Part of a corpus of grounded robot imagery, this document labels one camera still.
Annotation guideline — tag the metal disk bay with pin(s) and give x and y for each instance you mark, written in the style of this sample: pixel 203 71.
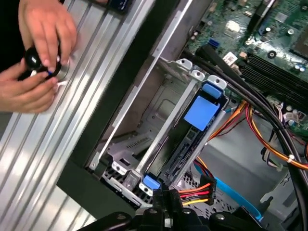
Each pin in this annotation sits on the metal disk bay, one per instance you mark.
pixel 168 72

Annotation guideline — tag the person's right hand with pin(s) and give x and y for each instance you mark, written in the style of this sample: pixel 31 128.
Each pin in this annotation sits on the person's right hand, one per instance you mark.
pixel 24 93

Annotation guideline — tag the green motherboard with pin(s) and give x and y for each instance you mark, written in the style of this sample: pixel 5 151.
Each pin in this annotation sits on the green motherboard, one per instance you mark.
pixel 240 29

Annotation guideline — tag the CPU socket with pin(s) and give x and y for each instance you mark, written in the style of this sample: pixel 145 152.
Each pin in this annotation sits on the CPU socket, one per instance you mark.
pixel 302 45

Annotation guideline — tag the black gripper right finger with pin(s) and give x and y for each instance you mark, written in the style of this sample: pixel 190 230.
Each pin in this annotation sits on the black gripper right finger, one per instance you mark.
pixel 175 216

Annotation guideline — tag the black RAM slot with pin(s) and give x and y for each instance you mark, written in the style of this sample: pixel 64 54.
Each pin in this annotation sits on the black RAM slot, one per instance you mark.
pixel 279 69
pixel 272 84

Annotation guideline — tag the dark phone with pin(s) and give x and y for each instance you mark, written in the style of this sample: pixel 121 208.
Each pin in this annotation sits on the dark phone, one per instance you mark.
pixel 120 4

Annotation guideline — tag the person in black top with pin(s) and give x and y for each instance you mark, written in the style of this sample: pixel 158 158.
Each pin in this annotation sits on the person in black top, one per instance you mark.
pixel 7 36

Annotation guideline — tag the black PC case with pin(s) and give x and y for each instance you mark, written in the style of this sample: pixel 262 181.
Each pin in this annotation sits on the black PC case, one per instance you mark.
pixel 120 96

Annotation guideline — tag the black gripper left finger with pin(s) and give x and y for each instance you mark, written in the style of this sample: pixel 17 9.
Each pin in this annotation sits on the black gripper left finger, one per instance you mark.
pixel 156 216

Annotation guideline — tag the hard disk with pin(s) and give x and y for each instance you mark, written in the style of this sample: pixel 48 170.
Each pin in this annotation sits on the hard disk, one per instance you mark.
pixel 202 113

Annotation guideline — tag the person's left hand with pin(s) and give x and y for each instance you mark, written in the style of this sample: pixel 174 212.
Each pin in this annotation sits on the person's left hand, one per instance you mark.
pixel 48 29

